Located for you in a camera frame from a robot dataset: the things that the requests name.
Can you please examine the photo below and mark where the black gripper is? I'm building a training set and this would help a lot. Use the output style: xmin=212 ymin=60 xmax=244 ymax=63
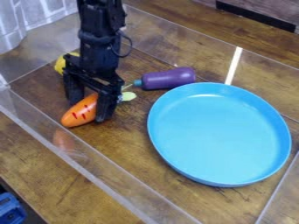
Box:
xmin=62 ymin=3 xmax=125 ymax=123

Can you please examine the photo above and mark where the orange toy carrot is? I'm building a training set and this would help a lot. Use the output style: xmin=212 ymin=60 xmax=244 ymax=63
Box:
xmin=60 ymin=83 xmax=137 ymax=129

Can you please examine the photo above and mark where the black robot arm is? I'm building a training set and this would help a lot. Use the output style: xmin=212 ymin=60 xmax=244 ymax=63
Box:
xmin=62 ymin=0 xmax=127 ymax=123

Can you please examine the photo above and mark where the blue round tray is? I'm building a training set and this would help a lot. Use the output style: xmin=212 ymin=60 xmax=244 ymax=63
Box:
xmin=147 ymin=82 xmax=292 ymax=187

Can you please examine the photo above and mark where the yellow toy lemon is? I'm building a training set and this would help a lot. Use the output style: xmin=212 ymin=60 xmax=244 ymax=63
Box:
xmin=53 ymin=52 xmax=80 ymax=75

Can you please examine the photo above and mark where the purple toy eggplant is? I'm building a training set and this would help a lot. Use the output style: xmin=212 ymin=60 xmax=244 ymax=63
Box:
xmin=133 ymin=67 xmax=196 ymax=90

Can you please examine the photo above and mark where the blue plastic crate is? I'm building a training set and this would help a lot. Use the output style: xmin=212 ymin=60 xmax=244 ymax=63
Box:
xmin=0 ymin=192 xmax=26 ymax=224

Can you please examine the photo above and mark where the clear acrylic enclosure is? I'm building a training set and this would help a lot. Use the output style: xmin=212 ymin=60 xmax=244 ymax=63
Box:
xmin=0 ymin=0 xmax=299 ymax=224

